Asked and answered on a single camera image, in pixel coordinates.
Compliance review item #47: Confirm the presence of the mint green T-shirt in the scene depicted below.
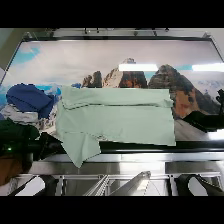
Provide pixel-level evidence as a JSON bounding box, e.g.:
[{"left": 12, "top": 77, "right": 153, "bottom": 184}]
[{"left": 54, "top": 85, "right": 177, "bottom": 169}]

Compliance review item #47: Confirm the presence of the blue garment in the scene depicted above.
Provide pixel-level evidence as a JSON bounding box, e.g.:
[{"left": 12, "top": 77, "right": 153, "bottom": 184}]
[{"left": 5, "top": 82, "right": 63, "bottom": 120}]

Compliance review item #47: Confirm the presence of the grey garment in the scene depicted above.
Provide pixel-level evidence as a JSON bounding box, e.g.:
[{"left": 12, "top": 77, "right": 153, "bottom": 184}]
[{"left": 0, "top": 103, "right": 52, "bottom": 130}]

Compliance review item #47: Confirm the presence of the dark green garment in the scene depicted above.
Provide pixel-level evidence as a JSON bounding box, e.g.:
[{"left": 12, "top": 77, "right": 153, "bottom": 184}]
[{"left": 0, "top": 118, "right": 41, "bottom": 142}]

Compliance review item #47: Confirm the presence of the silver frame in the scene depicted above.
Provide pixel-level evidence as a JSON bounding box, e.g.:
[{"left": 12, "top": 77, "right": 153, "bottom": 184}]
[{"left": 13, "top": 27, "right": 224, "bottom": 197}]

